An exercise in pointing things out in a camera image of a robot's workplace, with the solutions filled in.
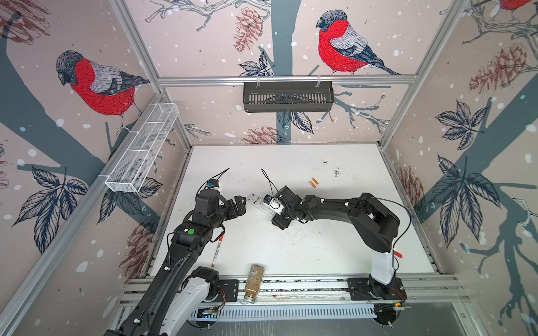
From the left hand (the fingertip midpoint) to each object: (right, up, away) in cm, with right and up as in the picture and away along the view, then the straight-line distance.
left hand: (235, 201), depth 75 cm
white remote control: (+7, -4, +20) cm, 21 cm away
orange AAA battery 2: (+34, +3, +28) cm, 44 cm away
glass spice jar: (+7, -28, -4) cm, 29 cm away
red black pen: (+64, -22, +6) cm, 68 cm away
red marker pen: (-9, -19, +12) cm, 24 cm away
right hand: (+15, -11, +18) cm, 26 cm away
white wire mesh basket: (-36, +11, -4) cm, 38 cm away
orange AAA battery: (+35, +5, +31) cm, 47 cm away
